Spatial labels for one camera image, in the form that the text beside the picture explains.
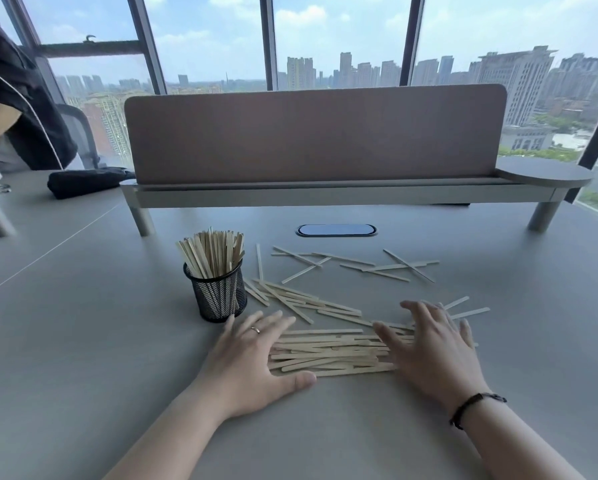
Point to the person's right hand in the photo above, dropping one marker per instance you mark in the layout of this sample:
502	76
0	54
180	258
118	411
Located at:
439	359

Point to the person's left hand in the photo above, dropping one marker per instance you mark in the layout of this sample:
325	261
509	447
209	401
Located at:
244	369

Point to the black mesh pen cup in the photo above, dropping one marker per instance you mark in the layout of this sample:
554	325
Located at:
214	299

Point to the pile of wooden sticks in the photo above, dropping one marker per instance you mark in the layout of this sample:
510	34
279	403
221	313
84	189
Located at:
329	352

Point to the gathered wooden stick bunch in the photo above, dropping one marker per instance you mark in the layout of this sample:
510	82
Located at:
209	249

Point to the black fabric bag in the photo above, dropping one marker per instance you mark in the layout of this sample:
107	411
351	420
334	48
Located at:
88	182

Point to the pink desk divider panel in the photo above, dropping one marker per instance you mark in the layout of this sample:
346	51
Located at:
314	134

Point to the grey mesh office chair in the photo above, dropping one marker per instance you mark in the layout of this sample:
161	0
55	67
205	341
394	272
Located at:
81	129

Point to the dark window frame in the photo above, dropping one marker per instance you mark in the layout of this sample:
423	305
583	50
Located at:
268	39

